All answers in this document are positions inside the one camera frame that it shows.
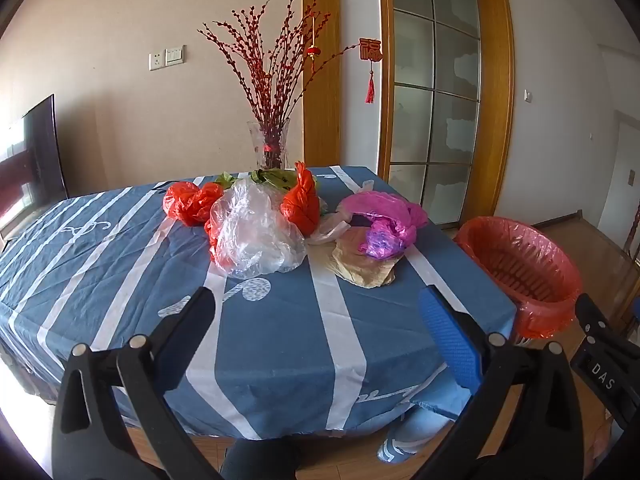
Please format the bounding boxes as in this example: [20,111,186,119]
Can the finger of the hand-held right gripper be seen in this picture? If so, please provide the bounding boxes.
[575,293,640,361]

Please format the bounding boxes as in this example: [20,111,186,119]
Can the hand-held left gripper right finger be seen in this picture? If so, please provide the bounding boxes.
[415,285,608,480]

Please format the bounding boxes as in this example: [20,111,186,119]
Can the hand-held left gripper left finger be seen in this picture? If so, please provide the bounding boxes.
[50,286,223,480]

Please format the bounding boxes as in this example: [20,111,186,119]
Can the wastebasket with red liner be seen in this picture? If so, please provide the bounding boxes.
[454,216,585,343]

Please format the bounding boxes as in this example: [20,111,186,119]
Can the clear plastic bag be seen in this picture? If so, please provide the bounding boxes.
[209,177,307,279]

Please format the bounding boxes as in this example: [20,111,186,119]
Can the beige plastic bag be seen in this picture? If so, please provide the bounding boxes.
[334,227,399,289]

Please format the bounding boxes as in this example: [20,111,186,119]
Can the purple plastic bag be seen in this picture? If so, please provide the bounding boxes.
[366,224,402,261]

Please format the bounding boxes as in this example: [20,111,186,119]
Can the pink plastic bag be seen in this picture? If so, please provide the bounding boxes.
[336,191,429,261]

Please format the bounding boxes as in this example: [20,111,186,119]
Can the white plastic bag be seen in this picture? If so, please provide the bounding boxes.
[306,210,352,246]

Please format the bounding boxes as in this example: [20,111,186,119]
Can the knotted red plastic bag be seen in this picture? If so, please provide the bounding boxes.
[280,161,321,237]

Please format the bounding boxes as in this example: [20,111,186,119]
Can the dark green plastic bag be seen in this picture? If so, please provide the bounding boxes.
[250,169,301,193]

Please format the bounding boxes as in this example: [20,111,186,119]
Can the blue striped tablecloth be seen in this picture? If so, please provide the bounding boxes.
[0,165,518,441]

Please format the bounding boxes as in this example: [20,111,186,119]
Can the wooden chair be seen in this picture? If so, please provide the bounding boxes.
[621,204,640,263]

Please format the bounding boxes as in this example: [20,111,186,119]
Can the blue slipper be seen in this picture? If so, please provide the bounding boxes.
[376,409,455,465]

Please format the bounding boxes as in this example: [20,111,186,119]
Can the person's dark trouser leg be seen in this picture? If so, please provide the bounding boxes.
[220,437,307,480]

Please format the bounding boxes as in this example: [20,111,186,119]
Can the white door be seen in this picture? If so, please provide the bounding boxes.
[596,44,640,253]

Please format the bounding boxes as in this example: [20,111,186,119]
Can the glass vase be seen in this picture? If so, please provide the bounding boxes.
[246,119,292,171]

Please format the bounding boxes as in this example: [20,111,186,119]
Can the frosted glass sliding door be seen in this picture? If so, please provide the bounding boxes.
[389,0,484,227]
[377,0,516,231]

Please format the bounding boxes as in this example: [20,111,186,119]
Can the red berry branches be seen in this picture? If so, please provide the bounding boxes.
[198,0,362,168]

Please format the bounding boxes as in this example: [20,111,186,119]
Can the red tasselled hanging ornament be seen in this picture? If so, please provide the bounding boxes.
[359,37,384,105]

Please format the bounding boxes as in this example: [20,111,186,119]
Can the small red lantern ornament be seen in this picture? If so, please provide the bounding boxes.
[306,15,321,77]

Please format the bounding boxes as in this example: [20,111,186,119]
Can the wooden wall panel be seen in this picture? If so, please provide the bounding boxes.
[302,0,342,169]

